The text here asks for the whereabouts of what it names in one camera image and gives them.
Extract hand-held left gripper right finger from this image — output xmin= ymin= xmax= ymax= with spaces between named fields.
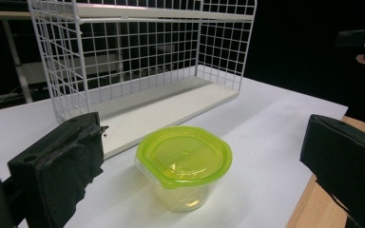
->
xmin=299 ymin=114 xmax=365 ymax=228

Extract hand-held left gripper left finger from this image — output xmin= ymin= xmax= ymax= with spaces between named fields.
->
xmin=7 ymin=111 xmax=109 ymax=228

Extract clear container with green lid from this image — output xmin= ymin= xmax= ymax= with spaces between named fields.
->
xmin=134 ymin=125 xmax=234 ymax=213

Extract white table cover sheet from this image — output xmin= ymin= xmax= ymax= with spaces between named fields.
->
xmin=0 ymin=65 xmax=349 ymax=228

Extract white metal stand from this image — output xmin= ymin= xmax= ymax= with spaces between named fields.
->
xmin=0 ymin=18 xmax=34 ymax=105

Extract white wire shelf rack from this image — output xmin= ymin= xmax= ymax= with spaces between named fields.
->
xmin=27 ymin=0 xmax=258 ymax=161

